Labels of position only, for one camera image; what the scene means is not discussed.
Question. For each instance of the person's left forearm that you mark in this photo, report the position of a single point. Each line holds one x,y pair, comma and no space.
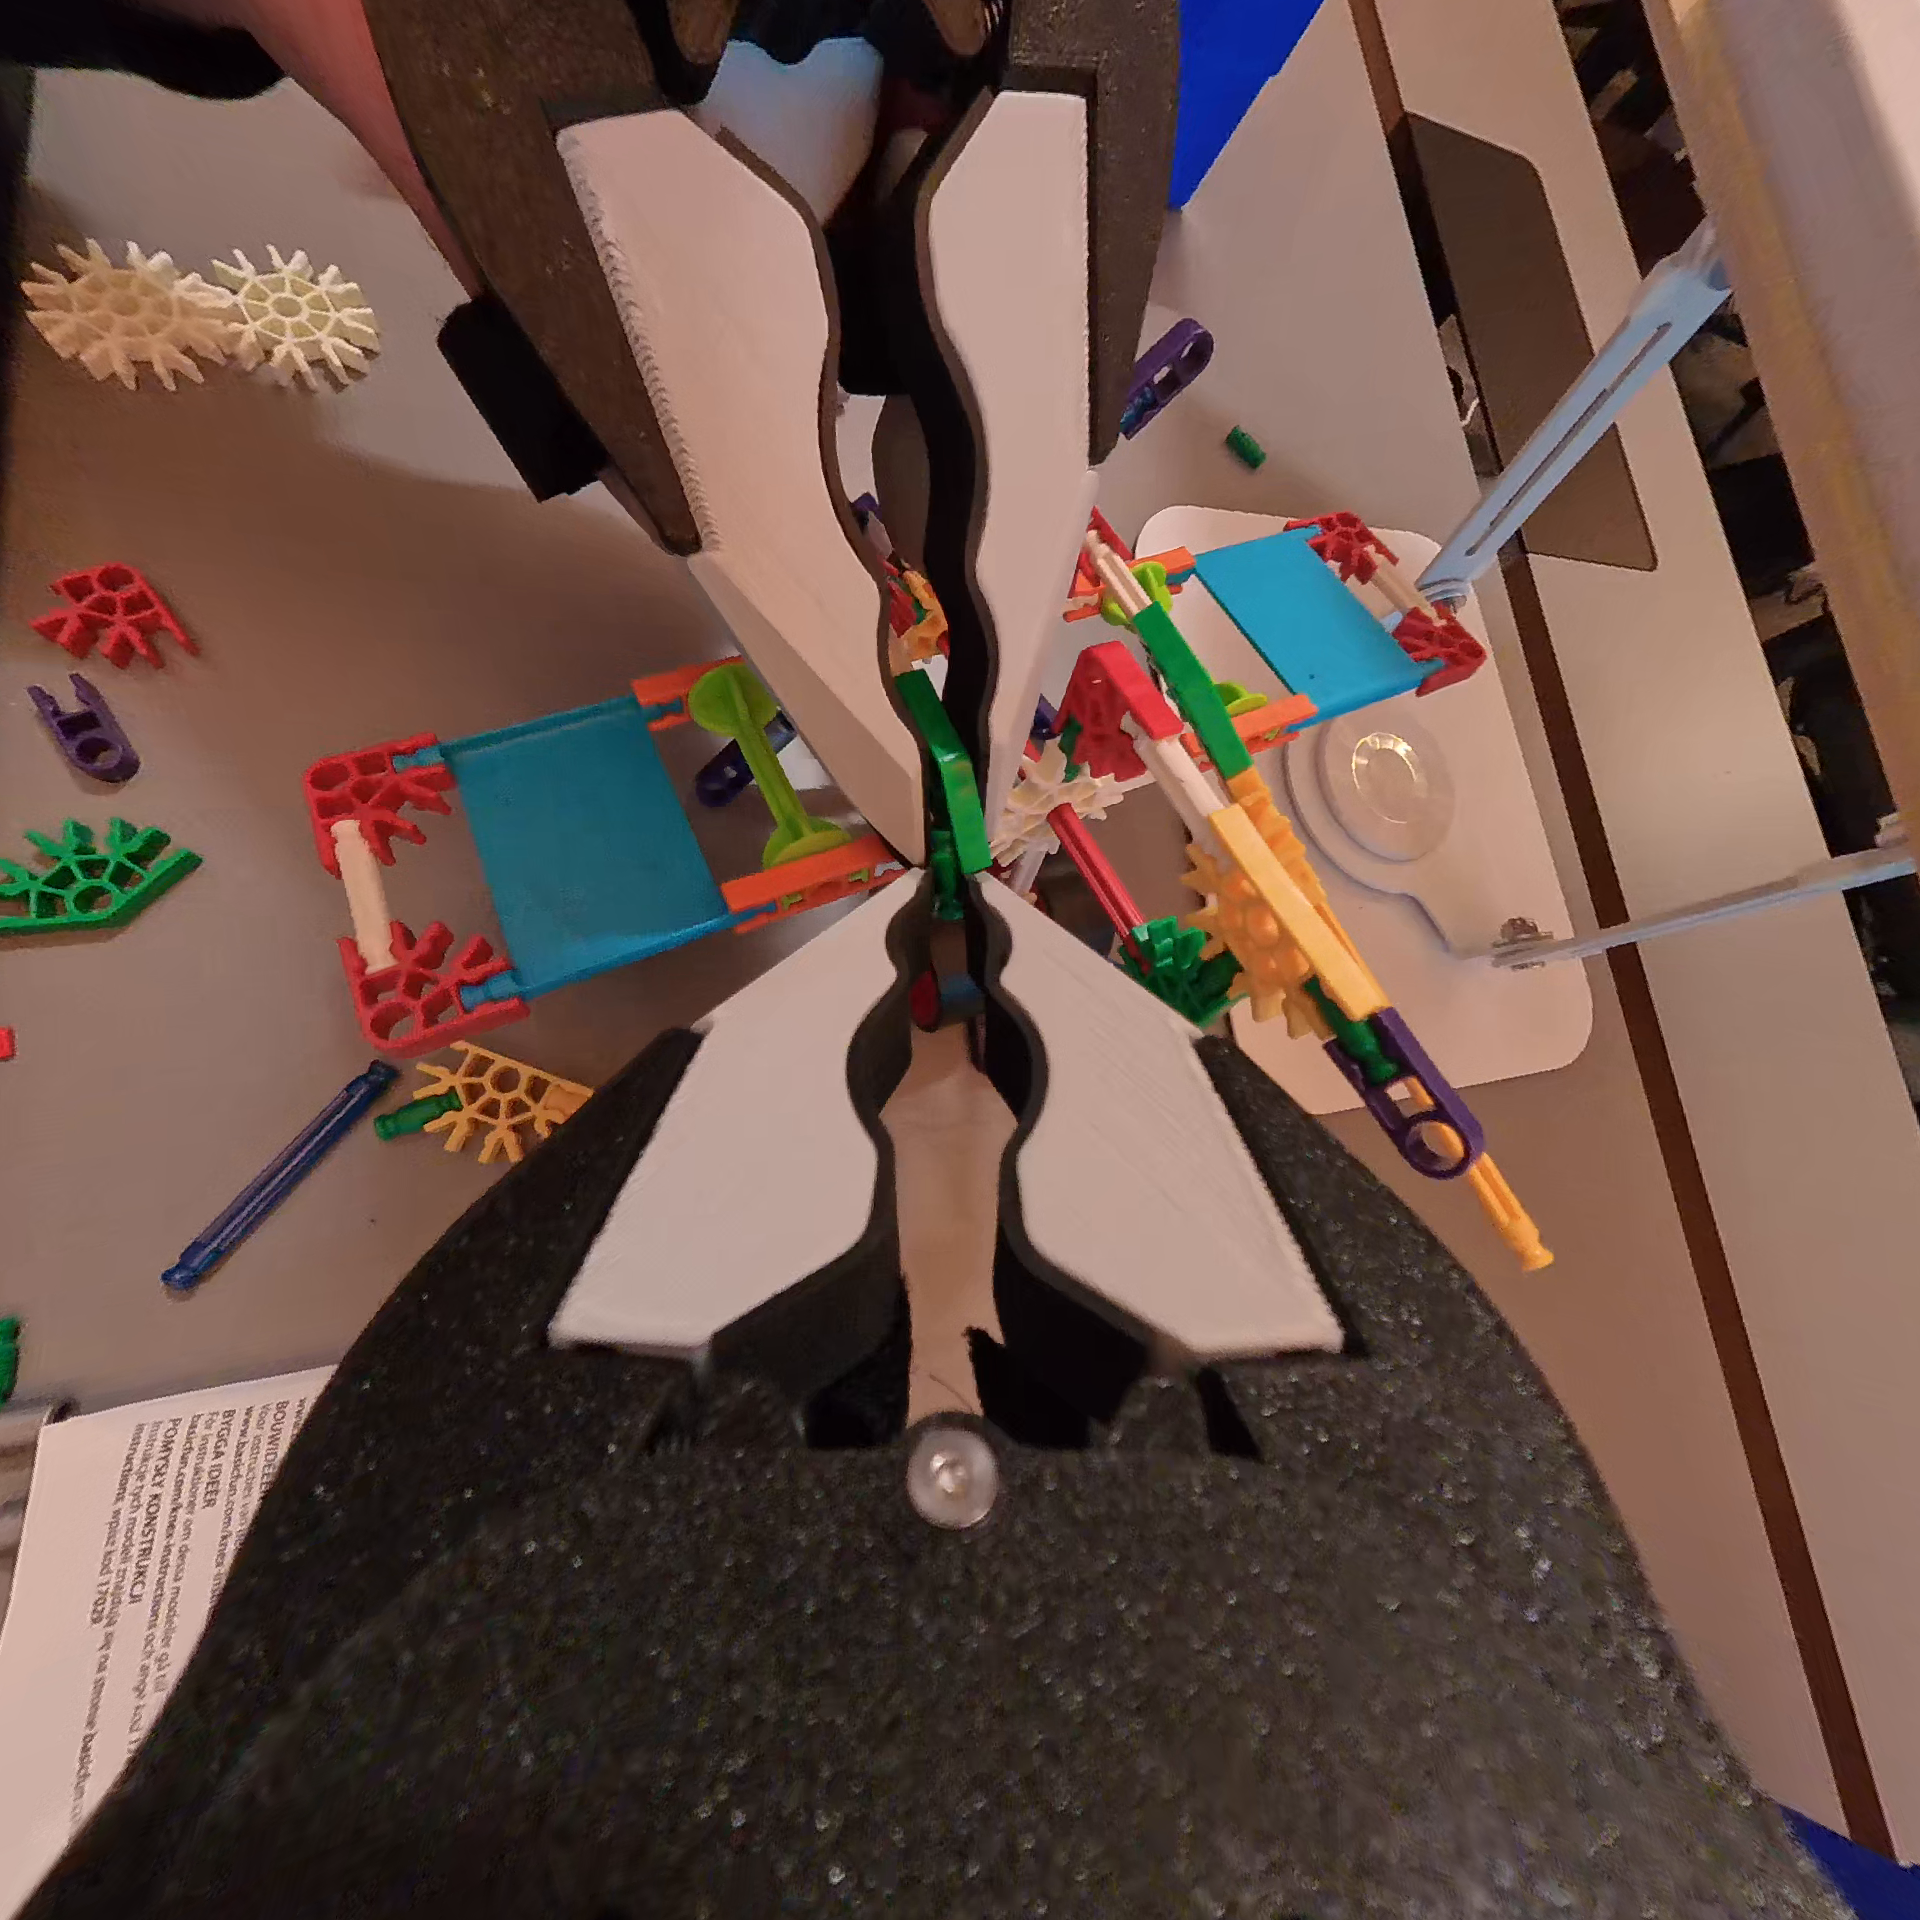
134,39

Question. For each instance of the green fan connector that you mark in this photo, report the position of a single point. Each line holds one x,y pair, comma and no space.
74,885
952,797

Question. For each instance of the purple clip connector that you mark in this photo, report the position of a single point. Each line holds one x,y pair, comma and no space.
83,735

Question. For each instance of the colourful toy rod airplane model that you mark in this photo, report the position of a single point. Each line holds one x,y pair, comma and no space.
569,841

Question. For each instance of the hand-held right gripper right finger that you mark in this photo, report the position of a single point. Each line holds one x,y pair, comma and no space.
1169,1184

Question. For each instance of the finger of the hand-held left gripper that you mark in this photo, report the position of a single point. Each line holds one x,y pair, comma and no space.
736,377
1036,377

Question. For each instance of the person's left hand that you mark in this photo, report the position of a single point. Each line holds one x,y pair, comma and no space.
360,89

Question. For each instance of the yellow rod with yellow connector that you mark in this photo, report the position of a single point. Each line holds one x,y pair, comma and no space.
496,1104

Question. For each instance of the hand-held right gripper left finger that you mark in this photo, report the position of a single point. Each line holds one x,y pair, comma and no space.
720,1184

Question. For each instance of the black table inset panel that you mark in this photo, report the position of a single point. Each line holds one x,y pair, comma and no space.
1529,302

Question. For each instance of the white snowflake connector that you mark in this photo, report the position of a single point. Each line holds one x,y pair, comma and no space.
122,325
293,317

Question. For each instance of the dark blue rod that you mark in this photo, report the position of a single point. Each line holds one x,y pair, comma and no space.
277,1179

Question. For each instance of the white instruction booklet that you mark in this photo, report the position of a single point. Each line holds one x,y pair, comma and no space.
89,1531

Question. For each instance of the red fan connector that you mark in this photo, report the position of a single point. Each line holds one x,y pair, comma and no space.
112,617

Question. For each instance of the blue bin with square tag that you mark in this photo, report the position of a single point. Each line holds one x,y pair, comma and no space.
1229,89

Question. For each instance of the blue plastic bin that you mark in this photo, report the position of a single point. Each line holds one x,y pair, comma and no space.
1874,1889

